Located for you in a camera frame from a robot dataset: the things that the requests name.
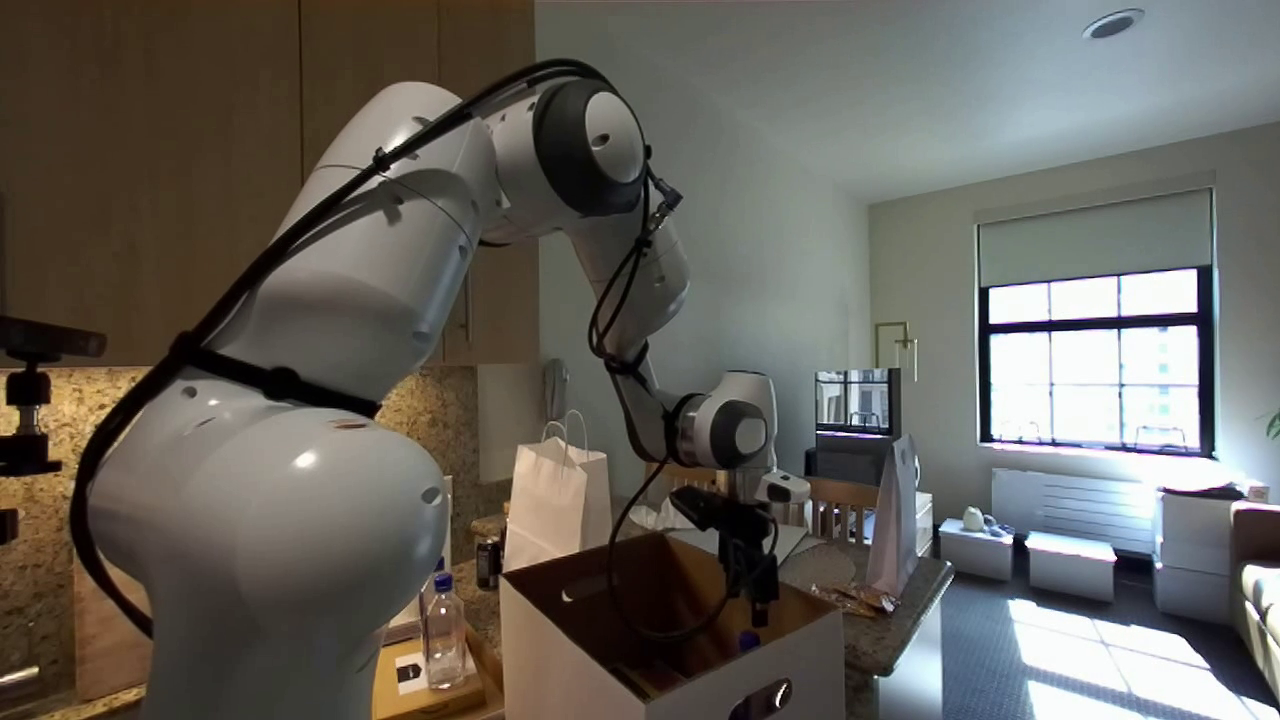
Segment white printed shopping bag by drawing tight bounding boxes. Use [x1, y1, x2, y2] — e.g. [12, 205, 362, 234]
[858, 434, 929, 598]

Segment wooden slatted chair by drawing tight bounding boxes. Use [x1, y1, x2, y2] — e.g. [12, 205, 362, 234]
[803, 473, 888, 551]

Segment white radiator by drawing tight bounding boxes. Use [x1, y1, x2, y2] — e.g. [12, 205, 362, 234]
[987, 463, 1166, 557]

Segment black tank stand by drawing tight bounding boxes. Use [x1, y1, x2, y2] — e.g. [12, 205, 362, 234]
[800, 434, 899, 491]

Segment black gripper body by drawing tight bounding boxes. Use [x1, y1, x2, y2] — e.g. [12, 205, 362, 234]
[716, 512, 785, 590]

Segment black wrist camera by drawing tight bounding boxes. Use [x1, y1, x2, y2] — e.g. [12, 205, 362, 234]
[669, 473, 815, 537]

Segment brown sofa white cushions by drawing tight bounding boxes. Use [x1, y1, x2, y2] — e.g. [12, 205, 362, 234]
[1229, 498, 1280, 663]

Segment black framed window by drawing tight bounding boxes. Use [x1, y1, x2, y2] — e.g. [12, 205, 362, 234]
[975, 260, 1219, 459]

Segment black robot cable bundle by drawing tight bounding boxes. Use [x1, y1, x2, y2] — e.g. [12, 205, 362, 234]
[67, 53, 751, 644]

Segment wall cabinet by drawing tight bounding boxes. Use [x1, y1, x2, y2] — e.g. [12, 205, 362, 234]
[0, 0, 542, 370]

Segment white storage box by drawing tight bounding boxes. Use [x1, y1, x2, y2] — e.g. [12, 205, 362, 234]
[935, 512, 1021, 585]
[1021, 529, 1120, 604]

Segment crumpled white tissue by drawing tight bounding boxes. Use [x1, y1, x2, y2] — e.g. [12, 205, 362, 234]
[625, 491, 685, 537]

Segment white wall phone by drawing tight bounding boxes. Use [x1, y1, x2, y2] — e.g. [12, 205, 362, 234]
[537, 357, 572, 429]

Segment white paper bag with handles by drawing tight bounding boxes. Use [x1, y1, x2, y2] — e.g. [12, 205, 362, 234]
[500, 410, 619, 570]

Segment white drawer unit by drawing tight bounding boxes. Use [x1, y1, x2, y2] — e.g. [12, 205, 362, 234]
[1151, 483, 1252, 629]

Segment open cardboard box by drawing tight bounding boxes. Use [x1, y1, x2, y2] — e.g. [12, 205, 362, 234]
[497, 532, 848, 720]

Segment round ceiling light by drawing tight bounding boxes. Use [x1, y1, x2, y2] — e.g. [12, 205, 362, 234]
[1081, 5, 1149, 45]

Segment yellow metal lamp frame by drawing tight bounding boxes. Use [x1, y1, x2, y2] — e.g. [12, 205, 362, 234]
[870, 317, 929, 387]

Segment white roller blind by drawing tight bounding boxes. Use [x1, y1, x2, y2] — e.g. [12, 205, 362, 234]
[971, 185, 1219, 293]

